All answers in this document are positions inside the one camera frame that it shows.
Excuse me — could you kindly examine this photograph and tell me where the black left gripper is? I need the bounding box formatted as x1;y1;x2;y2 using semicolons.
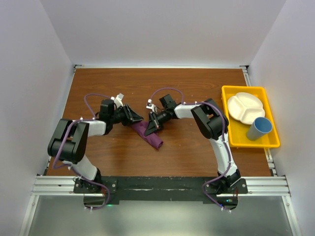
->
110;103;143;126

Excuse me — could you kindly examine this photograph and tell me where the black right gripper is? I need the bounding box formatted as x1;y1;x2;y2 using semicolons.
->
145;109;170;137

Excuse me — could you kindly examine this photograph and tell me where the purple cloth napkin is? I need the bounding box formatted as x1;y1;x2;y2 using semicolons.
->
131;121;163;150

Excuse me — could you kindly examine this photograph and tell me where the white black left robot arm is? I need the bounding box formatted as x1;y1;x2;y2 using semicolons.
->
48;99;143;193

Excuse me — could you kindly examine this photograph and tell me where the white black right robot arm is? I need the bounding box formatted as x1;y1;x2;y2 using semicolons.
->
144;94;241;193

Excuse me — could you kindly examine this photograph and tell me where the yellow plastic tray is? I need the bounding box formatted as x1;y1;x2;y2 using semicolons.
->
221;86;280;148

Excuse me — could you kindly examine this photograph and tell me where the white divided plate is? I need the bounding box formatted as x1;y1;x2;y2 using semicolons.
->
227;92;265;125

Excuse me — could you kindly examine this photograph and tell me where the blue plastic cup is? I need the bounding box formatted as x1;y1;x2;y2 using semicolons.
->
246;117;273;141

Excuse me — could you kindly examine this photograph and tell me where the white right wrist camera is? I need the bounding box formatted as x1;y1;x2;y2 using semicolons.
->
146;99;158;113

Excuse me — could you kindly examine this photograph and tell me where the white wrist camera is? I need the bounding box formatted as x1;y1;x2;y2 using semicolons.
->
146;99;158;113
110;93;124;109

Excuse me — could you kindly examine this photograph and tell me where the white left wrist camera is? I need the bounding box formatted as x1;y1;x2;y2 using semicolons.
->
110;93;124;109

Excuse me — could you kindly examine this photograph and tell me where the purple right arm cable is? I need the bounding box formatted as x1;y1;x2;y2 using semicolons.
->
150;87;236;213

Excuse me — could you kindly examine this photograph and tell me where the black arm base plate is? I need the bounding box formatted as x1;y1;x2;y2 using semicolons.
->
73;176;248;209

